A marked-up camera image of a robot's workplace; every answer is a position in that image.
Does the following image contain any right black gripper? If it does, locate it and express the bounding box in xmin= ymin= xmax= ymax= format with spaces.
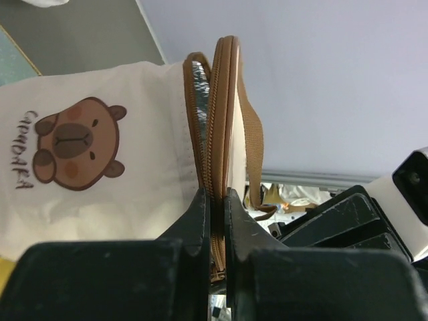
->
xmin=268 ymin=185 xmax=415 ymax=263

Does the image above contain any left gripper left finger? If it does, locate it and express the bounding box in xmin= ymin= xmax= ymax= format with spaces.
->
xmin=1 ymin=189 xmax=211 ymax=320

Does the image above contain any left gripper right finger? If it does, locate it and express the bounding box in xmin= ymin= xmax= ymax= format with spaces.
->
xmin=224 ymin=189 xmax=427 ymax=320

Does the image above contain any cream capybara laundry bag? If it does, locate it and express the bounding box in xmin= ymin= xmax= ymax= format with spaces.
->
xmin=1 ymin=35 xmax=275 ymax=282

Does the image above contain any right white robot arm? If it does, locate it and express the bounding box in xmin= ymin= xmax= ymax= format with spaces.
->
xmin=269 ymin=148 xmax=427 ymax=263

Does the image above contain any yellow bra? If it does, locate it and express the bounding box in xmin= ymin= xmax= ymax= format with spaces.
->
xmin=0 ymin=257 xmax=16 ymax=288

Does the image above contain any white mesh laundry bag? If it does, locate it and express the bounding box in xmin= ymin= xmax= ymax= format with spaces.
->
xmin=23 ymin=0 xmax=69 ymax=8

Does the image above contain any light blue rectangular plate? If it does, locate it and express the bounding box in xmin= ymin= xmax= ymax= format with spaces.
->
xmin=0 ymin=26 xmax=41 ymax=86

